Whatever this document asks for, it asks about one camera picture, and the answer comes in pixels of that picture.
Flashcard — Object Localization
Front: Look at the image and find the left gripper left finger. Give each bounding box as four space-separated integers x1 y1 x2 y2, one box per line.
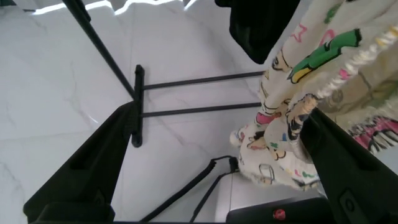
23 101 139 222

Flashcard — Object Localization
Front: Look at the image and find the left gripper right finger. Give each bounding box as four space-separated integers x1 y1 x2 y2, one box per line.
300 107 398 222

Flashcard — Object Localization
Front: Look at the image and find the cream printed garment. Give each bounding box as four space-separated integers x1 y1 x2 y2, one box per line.
229 0 398 191

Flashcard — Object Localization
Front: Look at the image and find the black garment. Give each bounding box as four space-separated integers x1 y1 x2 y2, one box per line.
214 0 301 65

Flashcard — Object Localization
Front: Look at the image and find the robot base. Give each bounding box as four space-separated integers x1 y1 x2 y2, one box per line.
214 172 335 222

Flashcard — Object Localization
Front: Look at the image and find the black clothes rack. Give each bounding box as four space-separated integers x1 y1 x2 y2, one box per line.
62 0 265 149

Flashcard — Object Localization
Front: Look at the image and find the black cable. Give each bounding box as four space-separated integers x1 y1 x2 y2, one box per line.
139 155 240 222

